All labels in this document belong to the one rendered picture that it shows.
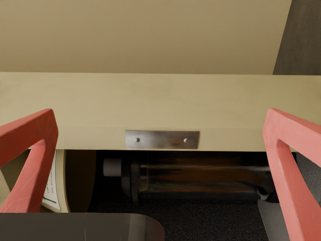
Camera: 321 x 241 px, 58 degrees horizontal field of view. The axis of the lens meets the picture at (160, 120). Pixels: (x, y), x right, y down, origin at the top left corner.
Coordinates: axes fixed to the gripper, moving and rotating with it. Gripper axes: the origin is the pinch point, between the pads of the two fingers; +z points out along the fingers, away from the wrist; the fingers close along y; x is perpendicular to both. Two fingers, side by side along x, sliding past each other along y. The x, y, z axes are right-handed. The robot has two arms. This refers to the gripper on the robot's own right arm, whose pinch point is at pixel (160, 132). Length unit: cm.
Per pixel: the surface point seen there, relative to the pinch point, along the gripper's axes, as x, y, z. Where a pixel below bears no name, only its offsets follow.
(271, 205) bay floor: 31.9, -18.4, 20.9
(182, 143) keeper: 10.6, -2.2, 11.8
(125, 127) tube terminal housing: 8.9, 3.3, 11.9
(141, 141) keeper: 10.4, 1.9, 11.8
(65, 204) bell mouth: 21.8, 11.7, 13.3
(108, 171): 23.3, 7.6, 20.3
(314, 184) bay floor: 19.0, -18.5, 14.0
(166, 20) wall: 12, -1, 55
